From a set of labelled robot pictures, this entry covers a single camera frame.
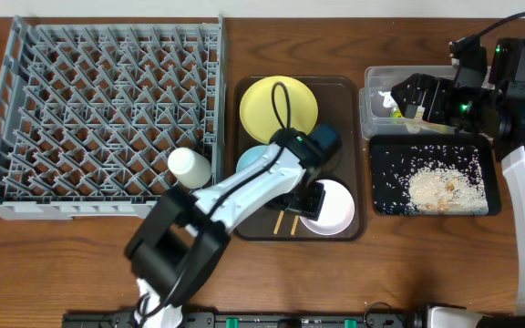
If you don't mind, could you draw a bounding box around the light blue bowl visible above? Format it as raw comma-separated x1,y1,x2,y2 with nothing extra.
235,145,267,172

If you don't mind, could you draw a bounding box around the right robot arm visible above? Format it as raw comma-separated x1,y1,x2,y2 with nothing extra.
391,36,525,328

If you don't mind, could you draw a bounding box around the pink white bowl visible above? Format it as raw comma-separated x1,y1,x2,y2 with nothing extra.
300,179,355,236

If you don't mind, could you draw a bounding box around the brown serving tray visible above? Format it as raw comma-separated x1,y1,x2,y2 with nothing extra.
234,76,367,242

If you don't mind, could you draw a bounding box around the white cup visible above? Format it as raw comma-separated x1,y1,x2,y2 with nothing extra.
167,148,211,189

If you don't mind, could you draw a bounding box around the wooden chopstick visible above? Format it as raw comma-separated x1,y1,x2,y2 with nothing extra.
273,210,284,235
290,215,300,236

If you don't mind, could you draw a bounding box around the right wooden chopstick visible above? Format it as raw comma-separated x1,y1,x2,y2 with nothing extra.
290,215,300,236

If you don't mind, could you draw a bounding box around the clear plastic waste bin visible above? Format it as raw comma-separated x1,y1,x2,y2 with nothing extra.
358,66,496,141

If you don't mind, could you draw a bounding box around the green orange snack wrapper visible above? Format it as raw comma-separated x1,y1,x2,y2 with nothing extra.
390,107,403,118

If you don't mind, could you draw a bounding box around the leftover rice pile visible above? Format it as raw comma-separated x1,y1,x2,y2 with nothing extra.
376,144,490,216

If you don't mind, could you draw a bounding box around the yellow plate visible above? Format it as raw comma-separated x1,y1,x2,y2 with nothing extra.
240,76,318,144

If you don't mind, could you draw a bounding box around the black food waste tray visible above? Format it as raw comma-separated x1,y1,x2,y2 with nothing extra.
369,134,501,216

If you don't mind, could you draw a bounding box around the grey plastic dishwasher rack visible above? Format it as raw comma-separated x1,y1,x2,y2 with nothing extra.
0,17,229,220

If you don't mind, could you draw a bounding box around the white napkin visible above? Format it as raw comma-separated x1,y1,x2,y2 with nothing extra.
378,91,397,108

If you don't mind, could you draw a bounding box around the left wooden chopstick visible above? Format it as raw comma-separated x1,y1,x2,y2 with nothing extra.
273,210,284,235

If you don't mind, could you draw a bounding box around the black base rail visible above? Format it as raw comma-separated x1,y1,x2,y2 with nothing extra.
61,312,425,328

